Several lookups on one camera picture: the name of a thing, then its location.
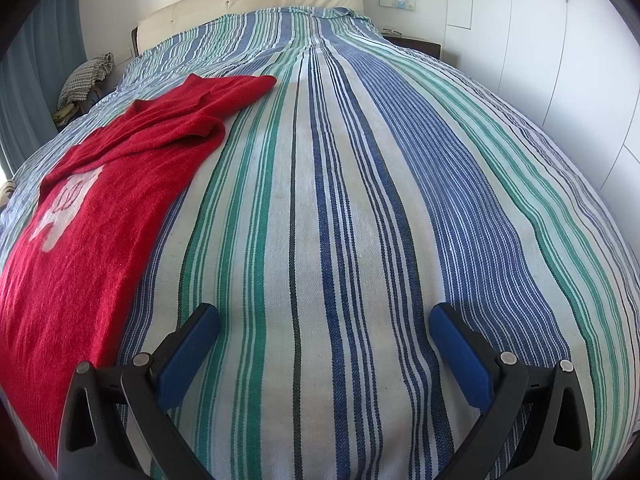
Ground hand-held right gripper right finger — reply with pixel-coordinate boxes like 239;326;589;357
429;302;593;480

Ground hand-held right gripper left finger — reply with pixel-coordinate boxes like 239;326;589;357
57;302;222;480

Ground red knit sweater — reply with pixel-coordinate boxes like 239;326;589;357
0;74;278;466

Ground striped bedspread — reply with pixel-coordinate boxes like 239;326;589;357
0;6;636;480

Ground checked cloth pile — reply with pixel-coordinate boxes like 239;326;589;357
57;51;116;111

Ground white wardrobe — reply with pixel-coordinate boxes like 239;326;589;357
442;0;640;201

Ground dark wooden nightstand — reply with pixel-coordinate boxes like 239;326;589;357
382;27;443;63

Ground blue curtain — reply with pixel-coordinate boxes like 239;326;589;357
0;0;87;181

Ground cream padded headboard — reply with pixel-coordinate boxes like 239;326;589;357
131;0;365;58

